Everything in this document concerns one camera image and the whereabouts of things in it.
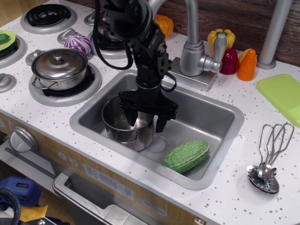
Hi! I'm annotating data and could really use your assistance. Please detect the steel sink basin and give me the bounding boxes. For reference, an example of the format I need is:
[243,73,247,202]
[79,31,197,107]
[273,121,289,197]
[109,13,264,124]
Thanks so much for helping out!
[70,69,244,190]

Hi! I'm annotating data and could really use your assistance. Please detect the silver toy faucet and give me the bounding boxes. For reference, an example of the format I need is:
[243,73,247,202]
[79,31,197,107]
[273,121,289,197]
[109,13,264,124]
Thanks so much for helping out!
[147,0,228,92]

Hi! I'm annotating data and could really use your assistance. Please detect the yellow bell pepper toy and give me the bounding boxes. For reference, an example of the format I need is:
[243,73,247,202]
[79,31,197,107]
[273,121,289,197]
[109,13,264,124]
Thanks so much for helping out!
[207,28,236,58]

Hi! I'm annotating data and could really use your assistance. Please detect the red pepper toy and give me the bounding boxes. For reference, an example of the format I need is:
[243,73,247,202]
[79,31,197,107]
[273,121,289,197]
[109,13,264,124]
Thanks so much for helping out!
[220,48,238,75]

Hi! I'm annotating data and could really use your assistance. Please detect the green bitter melon toy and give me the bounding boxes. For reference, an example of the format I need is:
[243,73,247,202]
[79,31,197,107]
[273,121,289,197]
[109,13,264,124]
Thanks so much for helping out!
[163,140,210,173]

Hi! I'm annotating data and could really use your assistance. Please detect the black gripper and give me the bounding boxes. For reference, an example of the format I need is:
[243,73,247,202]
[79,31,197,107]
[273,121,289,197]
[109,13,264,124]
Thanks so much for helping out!
[118,87,178,133]

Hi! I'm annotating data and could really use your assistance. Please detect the lidded steel pot front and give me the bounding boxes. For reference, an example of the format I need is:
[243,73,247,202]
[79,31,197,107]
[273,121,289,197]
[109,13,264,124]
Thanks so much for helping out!
[31,48,88,91]

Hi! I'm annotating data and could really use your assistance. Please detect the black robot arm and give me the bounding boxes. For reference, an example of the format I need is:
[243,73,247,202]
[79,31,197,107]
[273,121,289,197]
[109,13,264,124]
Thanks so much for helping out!
[103,0,178,133]

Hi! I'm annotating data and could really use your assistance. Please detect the orange carrot toy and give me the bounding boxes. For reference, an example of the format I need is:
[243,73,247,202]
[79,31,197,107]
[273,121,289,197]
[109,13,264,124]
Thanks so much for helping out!
[237,49,257,81]

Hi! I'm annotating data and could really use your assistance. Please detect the steel utensil wire handle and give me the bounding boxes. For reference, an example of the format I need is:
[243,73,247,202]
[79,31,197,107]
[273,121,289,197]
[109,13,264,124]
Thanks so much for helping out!
[257,124,285,181]

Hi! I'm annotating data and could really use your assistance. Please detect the blue device with cable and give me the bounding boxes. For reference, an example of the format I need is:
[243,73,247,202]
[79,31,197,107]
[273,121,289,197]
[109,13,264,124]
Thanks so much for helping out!
[0,176,41,225]

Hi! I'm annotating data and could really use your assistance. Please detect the lidded steel pot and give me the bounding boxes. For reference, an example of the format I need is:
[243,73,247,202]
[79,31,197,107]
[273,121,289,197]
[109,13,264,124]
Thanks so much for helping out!
[31,48,88,91]
[98,11,122,45]

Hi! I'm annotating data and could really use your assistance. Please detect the orange pumpkin toy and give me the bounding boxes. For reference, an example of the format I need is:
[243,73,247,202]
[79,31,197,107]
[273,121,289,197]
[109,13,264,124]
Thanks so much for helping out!
[155,14,174,38]

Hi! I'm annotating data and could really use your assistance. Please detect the steel slotted spoon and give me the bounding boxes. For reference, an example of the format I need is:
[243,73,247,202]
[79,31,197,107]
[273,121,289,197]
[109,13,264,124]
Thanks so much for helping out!
[247,123,294,194]

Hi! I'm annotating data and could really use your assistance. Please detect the silver stove knob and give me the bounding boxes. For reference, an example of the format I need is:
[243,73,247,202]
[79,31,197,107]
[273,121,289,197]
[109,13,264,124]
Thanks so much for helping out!
[84,11,96,26]
[57,28,77,45]
[0,73,16,93]
[25,49,45,66]

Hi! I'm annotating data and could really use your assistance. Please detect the silver oven door handle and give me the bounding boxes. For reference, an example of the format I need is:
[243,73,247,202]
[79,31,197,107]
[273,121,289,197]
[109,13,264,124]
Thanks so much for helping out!
[52,173,145,225]

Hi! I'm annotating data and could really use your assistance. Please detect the silver oven knob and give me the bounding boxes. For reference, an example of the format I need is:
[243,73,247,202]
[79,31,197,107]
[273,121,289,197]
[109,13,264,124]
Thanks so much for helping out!
[9,126,38,153]

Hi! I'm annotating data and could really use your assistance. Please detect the lidded steel pot rear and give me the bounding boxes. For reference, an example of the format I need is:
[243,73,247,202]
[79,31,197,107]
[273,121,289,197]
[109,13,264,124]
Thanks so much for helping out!
[98,11,122,45]

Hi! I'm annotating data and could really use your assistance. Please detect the green plate with vegetable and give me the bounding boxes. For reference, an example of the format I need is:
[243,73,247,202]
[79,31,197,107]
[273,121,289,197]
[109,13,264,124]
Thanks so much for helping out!
[0,30,16,51]

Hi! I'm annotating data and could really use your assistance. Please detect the black coil burner rear left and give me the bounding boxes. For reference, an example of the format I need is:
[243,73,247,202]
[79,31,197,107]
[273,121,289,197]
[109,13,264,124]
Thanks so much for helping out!
[25,4,71,27]

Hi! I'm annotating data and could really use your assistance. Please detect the green cutting board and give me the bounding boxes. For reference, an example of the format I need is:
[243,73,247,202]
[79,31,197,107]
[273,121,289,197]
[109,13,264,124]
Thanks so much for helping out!
[256,74,300,127]

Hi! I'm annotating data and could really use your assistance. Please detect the grey vertical post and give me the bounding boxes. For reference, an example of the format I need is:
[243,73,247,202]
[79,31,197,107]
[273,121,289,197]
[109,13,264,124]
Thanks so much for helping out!
[257,0,293,70]

